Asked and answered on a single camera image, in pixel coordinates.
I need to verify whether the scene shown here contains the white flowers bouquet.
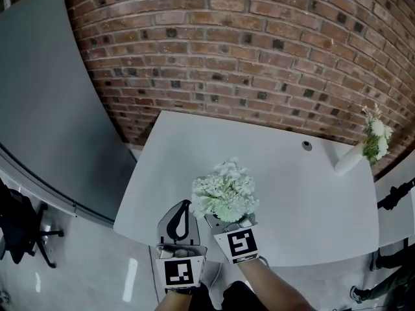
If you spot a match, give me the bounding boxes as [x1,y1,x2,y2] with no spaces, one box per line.
[190,156,261,224]

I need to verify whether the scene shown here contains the grey partition panel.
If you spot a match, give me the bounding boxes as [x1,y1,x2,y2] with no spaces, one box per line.
[0,0,137,230]

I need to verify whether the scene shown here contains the person's left forearm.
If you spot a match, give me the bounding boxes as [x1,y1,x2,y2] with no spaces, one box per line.
[158,286,202,311]

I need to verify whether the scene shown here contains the white flowers with green leaves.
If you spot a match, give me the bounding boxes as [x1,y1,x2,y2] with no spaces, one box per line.
[361,103,394,165]

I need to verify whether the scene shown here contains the black office chair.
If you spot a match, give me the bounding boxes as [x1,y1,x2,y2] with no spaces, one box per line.
[0,178,65,269]

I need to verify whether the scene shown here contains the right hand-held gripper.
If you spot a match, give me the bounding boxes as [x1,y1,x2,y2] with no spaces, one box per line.
[204,213,261,266]

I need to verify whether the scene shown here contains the person's right forearm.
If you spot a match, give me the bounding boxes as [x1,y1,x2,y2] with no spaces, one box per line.
[239,257,319,311]

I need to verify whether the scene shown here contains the white table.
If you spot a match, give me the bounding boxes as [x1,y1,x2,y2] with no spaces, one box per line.
[373,169,415,248]
[113,109,381,268]

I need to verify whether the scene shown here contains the white cable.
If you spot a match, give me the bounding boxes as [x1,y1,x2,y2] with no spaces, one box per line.
[206,262,225,290]

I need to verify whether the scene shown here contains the white vase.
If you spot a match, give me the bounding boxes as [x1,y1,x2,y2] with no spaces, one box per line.
[333,143,368,176]

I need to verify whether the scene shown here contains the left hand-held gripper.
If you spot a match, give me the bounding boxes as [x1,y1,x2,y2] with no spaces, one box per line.
[154,200,208,295]

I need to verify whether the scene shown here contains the black device on stand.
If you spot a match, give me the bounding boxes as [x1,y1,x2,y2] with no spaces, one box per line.
[377,179,415,211]

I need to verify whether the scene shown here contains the person's black trousers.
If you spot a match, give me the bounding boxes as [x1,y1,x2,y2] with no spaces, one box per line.
[193,280,257,311]

